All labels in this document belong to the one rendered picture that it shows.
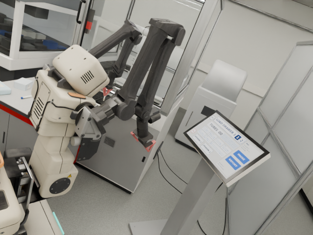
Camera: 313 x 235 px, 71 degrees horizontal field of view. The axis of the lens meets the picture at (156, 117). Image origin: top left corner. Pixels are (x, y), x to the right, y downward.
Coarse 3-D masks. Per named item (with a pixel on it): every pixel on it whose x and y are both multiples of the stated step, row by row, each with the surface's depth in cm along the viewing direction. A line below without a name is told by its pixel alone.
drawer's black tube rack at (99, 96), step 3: (96, 93) 186; (99, 93) 188; (102, 93) 191; (93, 96) 179; (96, 96) 180; (99, 96) 184; (102, 96) 185; (108, 96) 190; (96, 99) 175; (99, 99) 178; (102, 99) 179; (105, 99) 181; (102, 102) 174
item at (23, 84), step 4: (16, 80) 173; (20, 80) 175; (24, 80) 177; (28, 80) 180; (16, 84) 171; (20, 84) 171; (24, 84) 171; (28, 84) 176; (32, 84) 184; (16, 88) 172; (20, 88) 172; (24, 88) 172; (28, 88) 179
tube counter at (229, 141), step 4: (220, 132) 149; (224, 132) 147; (220, 136) 147; (224, 136) 145; (228, 136) 144; (224, 140) 143; (228, 140) 142; (232, 140) 140; (228, 144) 140; (232, 144) 138; (236, 144) 137; (232, 148) 136
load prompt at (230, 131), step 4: (216, 120) 158; (220, 120) 156; (220, 124) 153; (224, 124) 152; (228, 124) 150; (224, 128) 150; (228, 128) 148; (232, 128) 147; (228, 132) 146; (232, 132) 144; (236, 132) 143; (232, 136) 142; (236, 136) 141; (240, 136) 140; (236, 140) 139; (240, 140) 138; (244, 140) 137; (240, 144) 136
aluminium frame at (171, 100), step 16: (80, 0) 176; (208, 0) 152; (224, 0) 194; (80, 16) 180; (208, 16) 155; (80, 32) 184; (192, 32) 160; (192, 48) 163; (176, 80) 173; (176, 96) 179; (160, 112) 185
